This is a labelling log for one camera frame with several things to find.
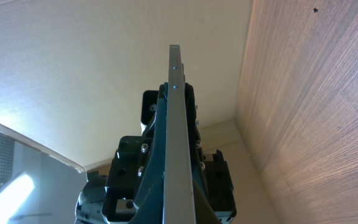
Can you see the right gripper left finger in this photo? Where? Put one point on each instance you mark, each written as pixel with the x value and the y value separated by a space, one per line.
pixel 149 197

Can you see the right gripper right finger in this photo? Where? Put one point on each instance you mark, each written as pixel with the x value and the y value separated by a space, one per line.
pixel 203 210

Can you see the teal Galaxy smartphone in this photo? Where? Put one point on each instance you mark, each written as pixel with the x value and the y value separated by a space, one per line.
pixel 178 204

